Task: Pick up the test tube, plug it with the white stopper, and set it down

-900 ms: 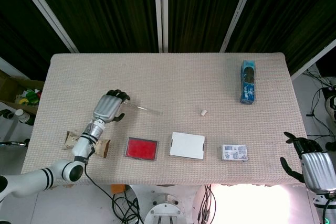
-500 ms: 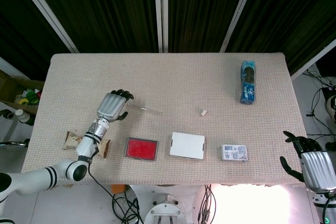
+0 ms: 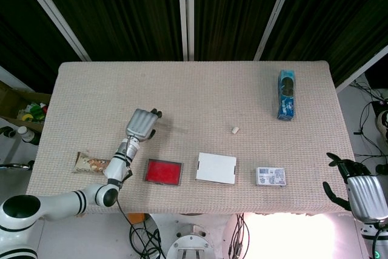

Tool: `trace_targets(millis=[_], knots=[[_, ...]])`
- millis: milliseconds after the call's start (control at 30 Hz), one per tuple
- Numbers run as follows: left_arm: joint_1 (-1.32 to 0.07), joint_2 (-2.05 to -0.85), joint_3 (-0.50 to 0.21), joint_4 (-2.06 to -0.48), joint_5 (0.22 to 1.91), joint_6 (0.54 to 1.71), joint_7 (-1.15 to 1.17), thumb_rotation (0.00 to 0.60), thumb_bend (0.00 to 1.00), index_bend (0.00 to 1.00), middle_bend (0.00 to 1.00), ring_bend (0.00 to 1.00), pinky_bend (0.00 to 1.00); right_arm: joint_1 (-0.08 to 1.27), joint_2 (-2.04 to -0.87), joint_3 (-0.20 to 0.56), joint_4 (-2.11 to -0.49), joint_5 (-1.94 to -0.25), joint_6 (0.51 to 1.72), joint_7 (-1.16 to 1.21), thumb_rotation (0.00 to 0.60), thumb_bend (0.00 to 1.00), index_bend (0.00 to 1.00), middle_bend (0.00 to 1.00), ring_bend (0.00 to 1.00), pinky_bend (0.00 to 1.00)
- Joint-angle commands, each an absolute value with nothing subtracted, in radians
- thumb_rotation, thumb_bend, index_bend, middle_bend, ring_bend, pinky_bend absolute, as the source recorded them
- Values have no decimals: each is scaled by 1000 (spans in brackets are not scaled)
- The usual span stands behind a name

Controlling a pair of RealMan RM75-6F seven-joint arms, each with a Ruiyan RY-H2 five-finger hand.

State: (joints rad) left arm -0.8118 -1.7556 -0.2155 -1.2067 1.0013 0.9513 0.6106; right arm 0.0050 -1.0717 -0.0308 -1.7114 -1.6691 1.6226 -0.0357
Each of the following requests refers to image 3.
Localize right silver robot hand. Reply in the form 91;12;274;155
322;152;388;224

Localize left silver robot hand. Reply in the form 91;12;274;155
125;107;164;144

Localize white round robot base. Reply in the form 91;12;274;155
148;212;234;259

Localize red ink pad case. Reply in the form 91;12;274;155
142;158;185;186

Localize beige woven tablecloth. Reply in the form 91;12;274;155
25;60;366;216

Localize brown snack bag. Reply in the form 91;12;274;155
72;151;112;175

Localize white round device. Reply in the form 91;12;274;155
375;98;388;142

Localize white cardboard box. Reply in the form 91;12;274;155
195;152;238;186

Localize orange object under table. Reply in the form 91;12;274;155
127;212;146;226

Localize small printed white box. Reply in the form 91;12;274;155
255;166;287;187

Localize dark green partition panel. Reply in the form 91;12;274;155
30;0;184;62
0;0;83;86
263;0;388;87
193;0;287;61

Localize dark bottle with white cap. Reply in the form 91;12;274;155
17;125;41;147

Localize blue cookie package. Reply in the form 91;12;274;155
276;69;296;121

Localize open brown cardboard box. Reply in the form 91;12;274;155
0;81;52;132

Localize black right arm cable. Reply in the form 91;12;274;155
371;230;383;259

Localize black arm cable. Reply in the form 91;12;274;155
371;230;383;259
116;198;136;231

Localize black cables beside table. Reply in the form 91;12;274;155
353;79;388;178

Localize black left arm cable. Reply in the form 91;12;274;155
116;198;136;231

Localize black floor cable bundle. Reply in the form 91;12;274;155
129;222;167;259

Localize white partition frame post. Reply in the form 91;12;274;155
335;45;388;93
13;0;92;62
253;0;300;61
0;65;36;93
177;0;195;61

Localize black hanging cables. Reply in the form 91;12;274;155
229;213;252;258

